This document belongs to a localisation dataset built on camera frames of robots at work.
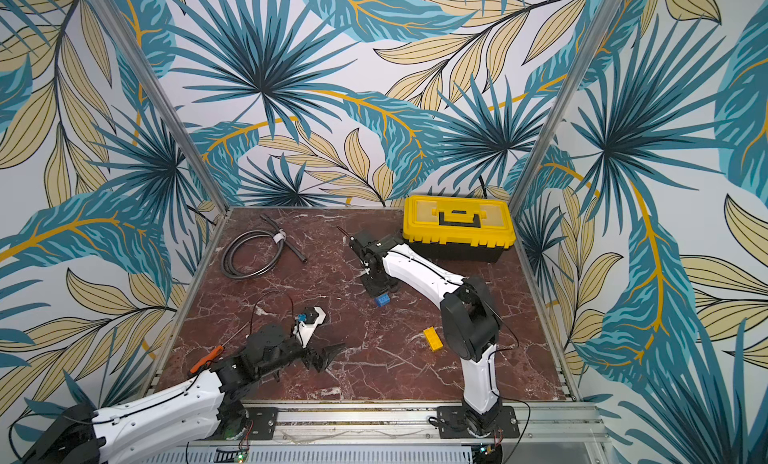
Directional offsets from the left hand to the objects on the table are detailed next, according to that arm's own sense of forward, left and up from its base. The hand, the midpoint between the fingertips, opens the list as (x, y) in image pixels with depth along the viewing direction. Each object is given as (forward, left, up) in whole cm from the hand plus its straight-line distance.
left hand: (332, 337), depth 78 cm
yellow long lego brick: (+3, -28, -8) cm, 29 cm away
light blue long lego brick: (+13, -13, -4) cm, 19 cm away
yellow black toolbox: (+32, -36, +7) cm, 49 cm away
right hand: (+16, -12, -1) cm, 20 cm away
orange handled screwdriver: (-2, +34, -9) cm, 35 cm away
